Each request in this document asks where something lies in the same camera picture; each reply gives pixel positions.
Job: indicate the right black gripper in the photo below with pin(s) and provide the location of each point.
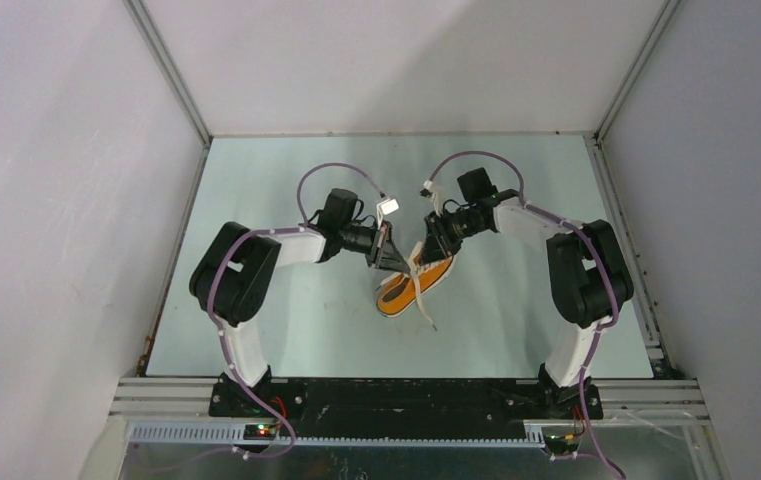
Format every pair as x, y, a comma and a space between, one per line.
438, 244

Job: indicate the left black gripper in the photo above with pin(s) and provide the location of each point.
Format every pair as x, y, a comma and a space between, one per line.
387, 256

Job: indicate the orange canvas sneaker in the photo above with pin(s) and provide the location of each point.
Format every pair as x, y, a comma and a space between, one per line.
436, 273

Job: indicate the white shoelace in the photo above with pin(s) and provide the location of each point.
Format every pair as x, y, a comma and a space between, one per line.
397, 292

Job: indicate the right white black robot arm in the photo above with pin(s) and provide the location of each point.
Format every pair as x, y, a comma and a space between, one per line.
589, 280

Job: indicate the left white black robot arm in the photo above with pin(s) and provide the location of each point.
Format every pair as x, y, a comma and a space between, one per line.
231, 281

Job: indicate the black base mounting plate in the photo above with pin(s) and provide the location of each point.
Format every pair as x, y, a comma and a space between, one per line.
406, 409

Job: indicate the left controller board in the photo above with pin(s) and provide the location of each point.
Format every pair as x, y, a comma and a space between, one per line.
260, 432

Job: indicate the controller board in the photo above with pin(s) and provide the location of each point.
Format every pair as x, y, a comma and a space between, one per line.
563, 445
260, 432

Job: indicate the right controller board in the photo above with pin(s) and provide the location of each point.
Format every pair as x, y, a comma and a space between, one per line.
563, 445

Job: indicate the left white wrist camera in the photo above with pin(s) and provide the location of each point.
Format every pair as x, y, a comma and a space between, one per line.
385, 206

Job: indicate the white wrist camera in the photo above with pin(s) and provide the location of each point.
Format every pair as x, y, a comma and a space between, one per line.
385, 206
435, 194

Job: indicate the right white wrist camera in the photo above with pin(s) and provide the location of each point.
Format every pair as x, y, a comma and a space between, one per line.
435, 194

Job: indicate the aluminium frame rail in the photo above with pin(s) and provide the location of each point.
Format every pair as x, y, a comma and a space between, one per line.
663, 402

